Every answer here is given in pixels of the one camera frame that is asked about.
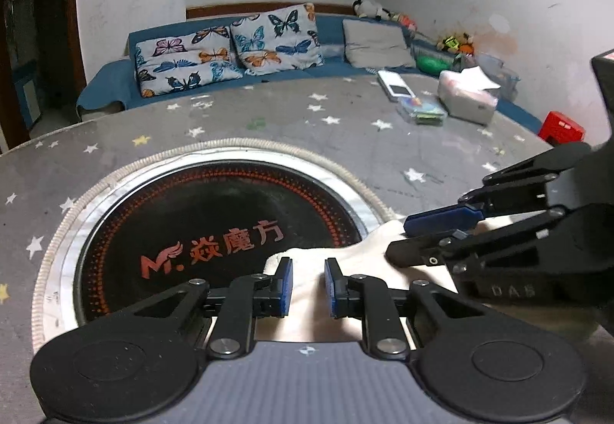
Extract blue cabinet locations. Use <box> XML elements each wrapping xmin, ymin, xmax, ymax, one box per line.
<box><xmin>14</xmin><ymin>62</ymin><xmax>41</xmax><ymax>122</ymax></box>

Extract red plastic stool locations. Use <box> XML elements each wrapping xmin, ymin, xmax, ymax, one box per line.
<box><xmin>537</xmin><ymin>111</ymin><xmax>586</xmax><ymax>143</ymax></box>

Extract colourful small toys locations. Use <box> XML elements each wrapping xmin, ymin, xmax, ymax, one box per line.
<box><xmin>437</xmin><ymin>33</ymin><xmax>475</xmax><ymax>55</ymax></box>

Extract white tissue sheet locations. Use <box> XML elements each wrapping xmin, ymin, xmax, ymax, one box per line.
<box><xmin>460</xmin><ymin>66</ymin><xmax>500</xmax><ymax>91</ymax></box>

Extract clear storage box with toys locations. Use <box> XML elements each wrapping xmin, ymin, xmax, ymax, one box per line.
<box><xmin>460</xmin><ymin>52</ymin><xmax>521</xmax><ymax>101</ymax></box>

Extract round built-in induction cooker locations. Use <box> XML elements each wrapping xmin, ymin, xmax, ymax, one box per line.
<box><xmin>33</xmin><ymin>139</ymin><xmax>399</xmax><ymax>358</ymax></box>

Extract cream garment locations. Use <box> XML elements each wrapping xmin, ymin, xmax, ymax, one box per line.
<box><xmin>254</xmin><ymin>218</ymin><xmax>495</xmax><ymax>348</ymax></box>

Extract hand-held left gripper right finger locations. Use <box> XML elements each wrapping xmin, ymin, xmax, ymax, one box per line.
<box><xmin>324</xmin><ymin>257</ymin><xmax>485</xmax><ymax>354</ymax></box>

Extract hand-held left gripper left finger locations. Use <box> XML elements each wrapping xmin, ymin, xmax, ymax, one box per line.
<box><xmin>127</xmin><ymin>256</ymin><xmax>294</xmax><ymax>360</ymax></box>

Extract small clear plastic box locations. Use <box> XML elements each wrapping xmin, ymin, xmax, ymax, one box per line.
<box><xmin>397</xmin><ymin>95</ymin><xmax>448</xmax><ymax>126</ymax></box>

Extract dark doorway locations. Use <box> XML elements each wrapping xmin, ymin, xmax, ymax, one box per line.
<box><xmin>0</xmin><ymin>0</ymin><xmax>87</xmax><ymax>151</ymax></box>

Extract blue sofa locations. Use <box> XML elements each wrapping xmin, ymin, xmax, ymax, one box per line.
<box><xmin>77</xmin><ymin>14</ymin><xmax>543</xmax><ymax>127</ymax></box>

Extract grey pillow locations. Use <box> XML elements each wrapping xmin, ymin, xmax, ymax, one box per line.
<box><xmin>343</xmin><ymin>18</ymin><xmax>417</xmax><ymax>69</ymax></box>

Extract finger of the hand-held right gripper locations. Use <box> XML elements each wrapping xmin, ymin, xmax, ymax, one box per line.
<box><xmin>386</xmin><ymin>206</ymin><xmax>567</xmax><ymax>271</ymax></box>
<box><xmin>404</xmin><ymin>142</ymin><xmax>593</xmax><ymax>237</ymax></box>

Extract white handheld device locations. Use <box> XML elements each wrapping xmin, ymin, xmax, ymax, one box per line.
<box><xmin>376</xmin><ymin>70</ymin><xmax>416</xmax><ymax>102</ymax></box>

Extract green bowl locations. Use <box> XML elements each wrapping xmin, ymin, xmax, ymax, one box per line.
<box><xmin>416</xmin><ymin>54</ymin><xmax>454</xmax><ymax>74</ymax></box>

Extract butterfly print pillow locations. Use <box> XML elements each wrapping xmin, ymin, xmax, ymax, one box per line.
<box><xmin>138</xmin><ymin>59</ymin><xmax>244</xmax><ymax>97</ymax></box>
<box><xmin>135</xmin><ymin>25</ymin><xmax>232</xmax><ymax>67</ymax></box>
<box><xmin>230</xmin><ymin>3</ymin><xmax>324</xmax><ymax>76</ymax></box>

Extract grey star print tablecloth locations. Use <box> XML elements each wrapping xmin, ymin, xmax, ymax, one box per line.
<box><xmin>0</xmin><ymin>71</ymin><xmax>567</xmax><ymax>358</ymax></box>

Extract tissue pack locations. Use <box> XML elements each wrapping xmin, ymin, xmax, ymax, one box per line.
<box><xmin>437</xmin><ymin>71</ymin><xmax>500</xmax><ymax>126</ymax></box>

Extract panda plush toy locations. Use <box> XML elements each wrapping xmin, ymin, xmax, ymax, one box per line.
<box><xmin>352</xmin><ymin>0</ymin><xmax>391</xmax><ymax>20</ymax></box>

